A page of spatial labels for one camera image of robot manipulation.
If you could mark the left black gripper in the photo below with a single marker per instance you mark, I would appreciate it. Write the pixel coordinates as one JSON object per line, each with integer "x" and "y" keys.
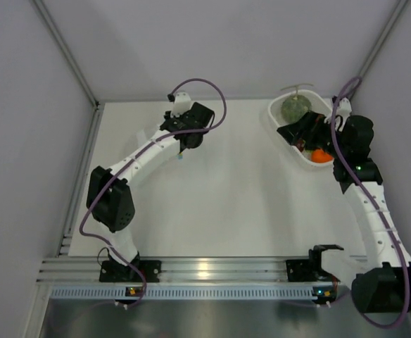
{"x": 168, "y": 115}

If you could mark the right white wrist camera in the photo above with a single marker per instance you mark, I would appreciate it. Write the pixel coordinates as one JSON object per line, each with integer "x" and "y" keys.
{"x": 344, "y": 108}

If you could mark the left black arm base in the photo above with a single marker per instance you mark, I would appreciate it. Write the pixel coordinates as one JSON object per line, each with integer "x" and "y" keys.
{"x": 114, "y": 272}

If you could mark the green fake melon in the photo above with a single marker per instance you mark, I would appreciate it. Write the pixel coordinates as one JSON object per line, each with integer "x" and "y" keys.
{"x": 296, "y": 105}

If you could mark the orange fake carrot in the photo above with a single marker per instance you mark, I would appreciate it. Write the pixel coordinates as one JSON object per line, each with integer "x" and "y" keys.
{"x": 321, "y": 155}

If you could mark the clear zip top bag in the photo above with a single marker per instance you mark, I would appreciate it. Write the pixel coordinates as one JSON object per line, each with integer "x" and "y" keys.
{"x": 159, "y": 148}

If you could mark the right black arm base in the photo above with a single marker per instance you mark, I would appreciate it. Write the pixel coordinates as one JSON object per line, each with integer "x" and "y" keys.
{"x": 310, "y": 269}

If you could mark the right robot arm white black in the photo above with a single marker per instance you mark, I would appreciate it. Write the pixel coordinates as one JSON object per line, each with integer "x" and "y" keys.
{"x": 383, "y": 283}

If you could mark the white perforated plastic basket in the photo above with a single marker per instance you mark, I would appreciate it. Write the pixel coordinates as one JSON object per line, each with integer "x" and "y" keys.
{"x": 275, "y": 120}

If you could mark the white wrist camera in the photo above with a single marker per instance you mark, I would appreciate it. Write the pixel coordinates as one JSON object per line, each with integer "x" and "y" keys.
{"x": 344, "y": 108}
{"x": 181, "y": 103}

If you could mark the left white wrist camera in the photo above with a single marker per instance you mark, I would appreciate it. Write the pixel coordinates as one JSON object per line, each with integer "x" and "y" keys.
{"x": 181, "y": 103}

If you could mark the red fake apple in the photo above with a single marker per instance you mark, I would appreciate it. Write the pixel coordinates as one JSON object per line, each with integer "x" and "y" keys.
{"x": 301, "y": 145}

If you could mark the aluminium mounting rail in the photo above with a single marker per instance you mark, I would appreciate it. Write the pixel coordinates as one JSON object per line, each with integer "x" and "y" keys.
{"x": 194, "y": 271}

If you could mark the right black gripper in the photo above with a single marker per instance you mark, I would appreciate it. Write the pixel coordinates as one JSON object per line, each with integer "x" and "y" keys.
{"x": 307, "y": 129}

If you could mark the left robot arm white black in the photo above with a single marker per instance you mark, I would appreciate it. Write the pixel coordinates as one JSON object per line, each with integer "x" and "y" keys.
{"x": 109, "y": 196}

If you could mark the white slotted cable duct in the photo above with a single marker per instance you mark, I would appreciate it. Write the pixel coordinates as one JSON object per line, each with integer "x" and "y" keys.
{"x": 227, "y": 292}

